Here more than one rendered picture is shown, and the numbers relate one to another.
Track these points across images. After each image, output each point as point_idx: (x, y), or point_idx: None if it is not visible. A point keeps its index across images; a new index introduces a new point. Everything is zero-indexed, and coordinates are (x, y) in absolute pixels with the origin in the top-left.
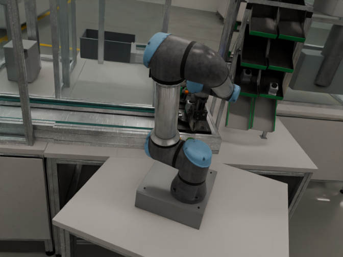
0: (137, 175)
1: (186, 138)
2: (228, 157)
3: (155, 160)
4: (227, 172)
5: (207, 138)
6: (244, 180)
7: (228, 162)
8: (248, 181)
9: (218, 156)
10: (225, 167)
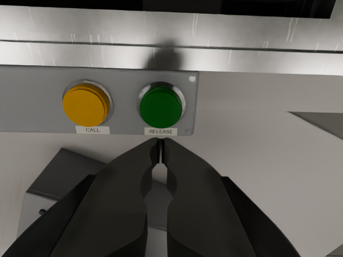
0: (8, 174)
1: (142, 82)
2: (334, 75)
3: (19, 226)
4: (277, 152)
5: (274, 72)
6: (309, 177)
7: (313, 106)
8: (318, 181)
9: (290, 75)
10: (284, 131)
